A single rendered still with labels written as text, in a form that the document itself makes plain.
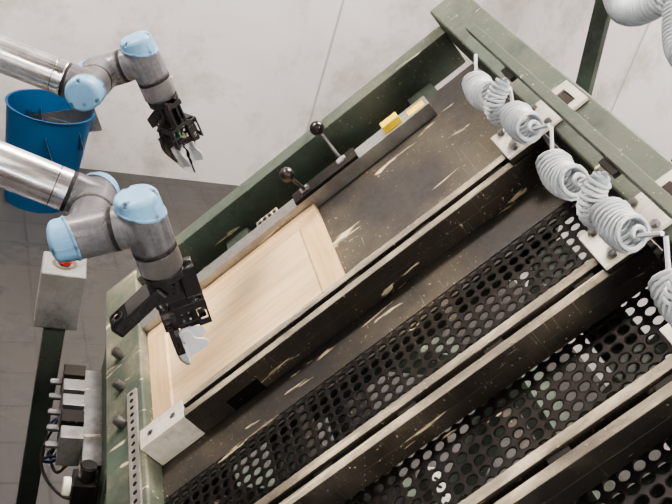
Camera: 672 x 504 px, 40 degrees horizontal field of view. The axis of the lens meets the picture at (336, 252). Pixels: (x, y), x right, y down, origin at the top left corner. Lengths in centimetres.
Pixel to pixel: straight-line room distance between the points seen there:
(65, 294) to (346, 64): 323
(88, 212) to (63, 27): 365
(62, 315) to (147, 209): 124
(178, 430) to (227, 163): 365
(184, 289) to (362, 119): 110
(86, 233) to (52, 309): 118
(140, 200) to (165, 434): 73
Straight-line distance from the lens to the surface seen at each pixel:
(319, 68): 552
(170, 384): 229
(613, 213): 145
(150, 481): 208
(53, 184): 166
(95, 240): 154
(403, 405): 164
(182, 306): 162
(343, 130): 259
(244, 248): 242
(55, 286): 267
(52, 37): 519
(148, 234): 153
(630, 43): 510
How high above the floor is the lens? 230
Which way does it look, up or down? 26 degrees down
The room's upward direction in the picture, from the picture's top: 17 degrees clockwise
